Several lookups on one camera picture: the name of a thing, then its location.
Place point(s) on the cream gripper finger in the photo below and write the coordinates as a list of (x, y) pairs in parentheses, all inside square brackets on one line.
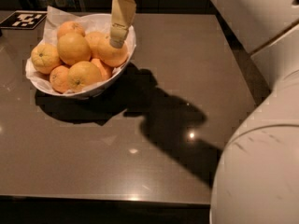
[(122, 17)]

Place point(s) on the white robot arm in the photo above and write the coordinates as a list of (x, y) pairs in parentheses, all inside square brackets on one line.
[(257, 179)]

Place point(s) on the large centre orange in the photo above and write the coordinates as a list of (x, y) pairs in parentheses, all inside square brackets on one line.
[(73, 48)]

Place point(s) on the white bowl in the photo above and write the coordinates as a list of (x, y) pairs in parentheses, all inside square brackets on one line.
[(126, 61)]

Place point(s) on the left yellowish orange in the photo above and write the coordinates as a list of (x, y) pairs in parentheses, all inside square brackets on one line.
[(45, 58)]

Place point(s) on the front left small orange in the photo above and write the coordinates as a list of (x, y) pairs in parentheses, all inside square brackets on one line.
[(58, 79)]

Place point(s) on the orange wedged low right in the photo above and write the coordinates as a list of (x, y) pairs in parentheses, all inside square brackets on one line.
[(105, 70)]

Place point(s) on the black white fiducial marker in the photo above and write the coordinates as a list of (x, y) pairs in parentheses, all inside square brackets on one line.
[(23, 20)]

